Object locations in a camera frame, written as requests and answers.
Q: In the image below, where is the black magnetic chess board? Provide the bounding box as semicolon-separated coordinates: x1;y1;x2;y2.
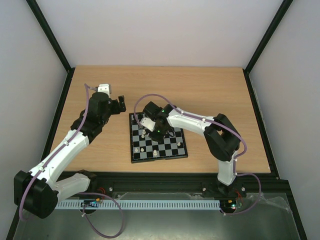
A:
128;111;189;164

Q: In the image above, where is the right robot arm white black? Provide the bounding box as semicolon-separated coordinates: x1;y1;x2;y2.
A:
139;101;241;196

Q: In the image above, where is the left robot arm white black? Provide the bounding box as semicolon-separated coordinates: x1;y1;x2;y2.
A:
14;92;126;219

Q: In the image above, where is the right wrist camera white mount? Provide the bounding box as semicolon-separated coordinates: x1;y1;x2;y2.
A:
140;117;156;132

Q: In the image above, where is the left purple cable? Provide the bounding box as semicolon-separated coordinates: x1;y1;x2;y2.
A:
18;83;125;238

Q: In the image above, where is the purple cable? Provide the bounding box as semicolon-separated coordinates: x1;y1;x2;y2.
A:
133;93;263;216
18;83;125;238

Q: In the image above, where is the light blue slotted cable duct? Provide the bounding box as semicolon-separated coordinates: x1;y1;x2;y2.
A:
55;199;221;211

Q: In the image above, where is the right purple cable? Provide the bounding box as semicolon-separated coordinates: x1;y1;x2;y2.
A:
133;93;263;216

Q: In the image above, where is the left frame post black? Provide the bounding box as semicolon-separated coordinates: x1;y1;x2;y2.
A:
26;0;73;74

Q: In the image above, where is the frame post black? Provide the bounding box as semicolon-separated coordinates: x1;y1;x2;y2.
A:
26;0;73;74
244;0;293;75

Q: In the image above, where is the black aluminium frame rail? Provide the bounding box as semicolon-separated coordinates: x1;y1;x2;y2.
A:
24;171;291;198

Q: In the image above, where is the right frame post black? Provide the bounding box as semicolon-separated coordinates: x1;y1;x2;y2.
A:
244;0;293;75

